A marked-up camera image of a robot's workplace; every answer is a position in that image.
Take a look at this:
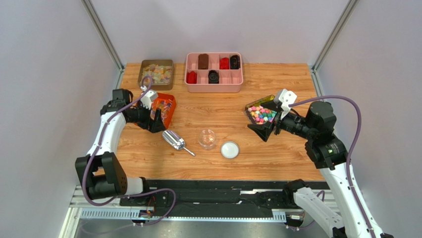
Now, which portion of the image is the left aluminium frame post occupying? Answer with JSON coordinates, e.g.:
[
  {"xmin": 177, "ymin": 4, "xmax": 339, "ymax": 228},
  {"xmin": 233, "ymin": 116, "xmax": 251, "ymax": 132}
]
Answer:
[{"xmin": 81, "ymin": 0, "xmax": 124, "ymax": 72}]

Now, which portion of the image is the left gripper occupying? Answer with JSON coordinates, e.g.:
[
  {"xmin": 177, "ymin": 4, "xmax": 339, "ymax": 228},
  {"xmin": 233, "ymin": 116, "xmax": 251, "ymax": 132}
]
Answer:
[{"xmin": 127, "ymin": 100, "xmax": 166, "ymax": 133}]

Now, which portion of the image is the bronze tin of gummy candies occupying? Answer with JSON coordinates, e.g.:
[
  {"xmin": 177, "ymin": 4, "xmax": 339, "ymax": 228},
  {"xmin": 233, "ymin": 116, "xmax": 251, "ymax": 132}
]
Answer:
[{"xmin": 138, "ymin": 59, "xmax": 175, "ymax": 91}]

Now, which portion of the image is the pink divided organizer box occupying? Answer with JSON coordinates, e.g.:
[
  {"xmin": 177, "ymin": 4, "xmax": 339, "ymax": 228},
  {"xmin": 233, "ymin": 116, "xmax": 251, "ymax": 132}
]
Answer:
[{"xmin": 184, "ymin": 52, "xmax": 244, "ymax": 93}]

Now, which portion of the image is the black candy compartment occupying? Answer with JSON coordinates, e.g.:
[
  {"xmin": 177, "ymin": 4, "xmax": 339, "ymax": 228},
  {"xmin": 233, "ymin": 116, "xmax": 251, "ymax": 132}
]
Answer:
[
  {"xmin": 208, "ymin": 70, "xmax": 219, "ymax": 84},
  {"xmin": 229, "ymin": 55, "xmax": 241, "ymax": 69}
]

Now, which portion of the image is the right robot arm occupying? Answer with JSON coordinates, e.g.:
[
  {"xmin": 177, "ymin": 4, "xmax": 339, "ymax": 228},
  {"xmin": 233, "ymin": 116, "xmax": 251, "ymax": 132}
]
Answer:
[{"xmin": 246, "ymin": 100, "xmax": 391, "ymax": 238}]

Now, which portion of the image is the white jar lid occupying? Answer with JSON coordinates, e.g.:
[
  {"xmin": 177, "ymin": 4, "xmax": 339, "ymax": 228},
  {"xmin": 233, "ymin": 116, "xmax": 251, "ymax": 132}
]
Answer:
[{"xmin": 220, "ymin": 141, "xmax": 240, "ymax": 159}]

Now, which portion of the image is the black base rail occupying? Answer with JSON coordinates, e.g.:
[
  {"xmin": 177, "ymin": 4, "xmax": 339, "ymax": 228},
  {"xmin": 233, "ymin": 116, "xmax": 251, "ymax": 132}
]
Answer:
[{"xmin": 118, "ymin": 178, "xmax": 330, "ymax": 219}]

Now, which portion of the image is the black candy lower compartment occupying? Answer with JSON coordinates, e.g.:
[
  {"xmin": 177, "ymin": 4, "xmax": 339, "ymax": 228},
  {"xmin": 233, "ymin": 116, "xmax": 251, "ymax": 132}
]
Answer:
[{"xmin": 208, "ymin": 70, "xmax": 219, "ymax": 84}]

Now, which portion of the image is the green tin of star candies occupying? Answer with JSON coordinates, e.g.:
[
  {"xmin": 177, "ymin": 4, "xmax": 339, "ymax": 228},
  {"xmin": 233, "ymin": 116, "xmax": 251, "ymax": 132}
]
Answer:
[{"xmin": 244, "ymin": 95, "xmax": 277, "ymax": 124}]

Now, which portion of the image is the black candy upper compartment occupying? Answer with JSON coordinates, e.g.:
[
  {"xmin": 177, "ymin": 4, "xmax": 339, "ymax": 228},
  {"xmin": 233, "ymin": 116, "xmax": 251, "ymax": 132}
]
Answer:
[{"xmin": 229, "ymin": 55, "xmax": 241, "ymax": 69}]

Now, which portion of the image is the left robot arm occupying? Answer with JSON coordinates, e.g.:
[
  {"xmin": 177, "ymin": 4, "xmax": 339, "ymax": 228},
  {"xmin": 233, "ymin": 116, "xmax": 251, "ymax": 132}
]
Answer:
[{"xmin": 75, "ymin": 87, "xmax": 166, "ymax": 206}]

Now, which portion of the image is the orange tray of lollipops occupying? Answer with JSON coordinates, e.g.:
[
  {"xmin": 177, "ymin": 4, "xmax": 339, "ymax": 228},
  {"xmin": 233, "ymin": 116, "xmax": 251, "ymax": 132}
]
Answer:
[{"xmin": 149, "ymin": 92, "xmax": 176, "ymax": 129}]

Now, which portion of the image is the red candy lower compartment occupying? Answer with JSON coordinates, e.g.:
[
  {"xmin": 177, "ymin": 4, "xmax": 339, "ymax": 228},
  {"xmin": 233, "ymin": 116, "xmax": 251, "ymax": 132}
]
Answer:
[{"xmin": 186, "ymin": 71, "xmax": 197, "ymax": 84}]

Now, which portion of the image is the silver metal scoop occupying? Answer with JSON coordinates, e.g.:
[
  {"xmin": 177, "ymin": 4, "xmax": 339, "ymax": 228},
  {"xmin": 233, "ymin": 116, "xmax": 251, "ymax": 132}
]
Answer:
[{"xmin": 162, "ymin": 129, "xmax": 195, "ymax": 156}]

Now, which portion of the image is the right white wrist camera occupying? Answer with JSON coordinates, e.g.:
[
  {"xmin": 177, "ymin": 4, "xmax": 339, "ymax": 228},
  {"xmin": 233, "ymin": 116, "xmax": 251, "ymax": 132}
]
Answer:
[{"xmin": 273, "ymin": 89, "xmax": 297, "ymax": 119}]

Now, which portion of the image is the aluminium frame post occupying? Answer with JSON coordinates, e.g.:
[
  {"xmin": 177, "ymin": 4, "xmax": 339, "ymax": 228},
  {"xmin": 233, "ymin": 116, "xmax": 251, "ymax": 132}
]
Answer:
[
  {"xmin": 81, "ymin": 0, "xmax": 124, "ymax": 72},
  {"xmin": 312, "ymin": 0, "xmax": 360, "ymax": 72}
]

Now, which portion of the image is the clear glass jar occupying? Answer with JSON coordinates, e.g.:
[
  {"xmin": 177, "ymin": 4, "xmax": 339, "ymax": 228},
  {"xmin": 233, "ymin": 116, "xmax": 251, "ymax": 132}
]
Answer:
[{"xmin": 198, "ymin": 129, "xmax": 216, "ymax": 150}]

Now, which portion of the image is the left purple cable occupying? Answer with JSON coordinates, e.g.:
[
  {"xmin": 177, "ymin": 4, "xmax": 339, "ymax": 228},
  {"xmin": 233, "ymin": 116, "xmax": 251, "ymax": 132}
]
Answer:
[{"xmin": 81, "ymin": 75, "xmax": 177, "ymax": 227}]

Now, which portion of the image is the right aluminium frame post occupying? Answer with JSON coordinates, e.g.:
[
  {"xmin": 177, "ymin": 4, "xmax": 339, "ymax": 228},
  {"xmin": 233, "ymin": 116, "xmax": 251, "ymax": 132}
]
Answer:
[{"xmin": 312, "ymin": 0, "xmax": 360, "ymax": 72}]

